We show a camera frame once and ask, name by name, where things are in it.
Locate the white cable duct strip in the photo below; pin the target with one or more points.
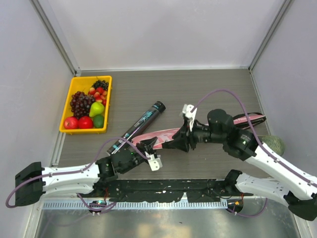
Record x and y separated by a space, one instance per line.
182 204

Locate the purple grape bunch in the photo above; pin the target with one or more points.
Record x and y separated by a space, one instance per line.
80 104

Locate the green pear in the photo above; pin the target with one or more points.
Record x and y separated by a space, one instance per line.
97 108

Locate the green lime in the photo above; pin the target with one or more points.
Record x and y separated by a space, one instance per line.
98 121

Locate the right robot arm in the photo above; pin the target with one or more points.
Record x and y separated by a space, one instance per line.
293 187

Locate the black shuttlecock tube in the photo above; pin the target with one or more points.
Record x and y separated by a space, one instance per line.
138 127

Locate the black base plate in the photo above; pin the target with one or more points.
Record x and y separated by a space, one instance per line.
163 190

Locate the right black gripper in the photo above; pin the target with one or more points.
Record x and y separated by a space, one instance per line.
180 142

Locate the black grape bunch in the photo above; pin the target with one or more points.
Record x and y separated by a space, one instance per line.
101 83

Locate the left red apple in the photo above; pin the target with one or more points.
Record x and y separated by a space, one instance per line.
71 123

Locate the green netted melon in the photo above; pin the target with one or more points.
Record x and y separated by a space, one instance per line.
275 143

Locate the yellow plastic bin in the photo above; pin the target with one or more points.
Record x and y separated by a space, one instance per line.
84 84

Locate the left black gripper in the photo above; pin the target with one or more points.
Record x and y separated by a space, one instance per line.
147 145

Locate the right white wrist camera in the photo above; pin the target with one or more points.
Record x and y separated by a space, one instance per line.
189 113

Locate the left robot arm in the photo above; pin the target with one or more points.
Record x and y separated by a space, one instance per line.
35 181

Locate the red apple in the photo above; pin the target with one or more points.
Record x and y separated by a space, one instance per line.
71 123
85 122

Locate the right red apple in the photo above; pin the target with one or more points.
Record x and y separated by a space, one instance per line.
85 122

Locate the pink racket bag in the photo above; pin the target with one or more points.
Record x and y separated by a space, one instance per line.
167 134

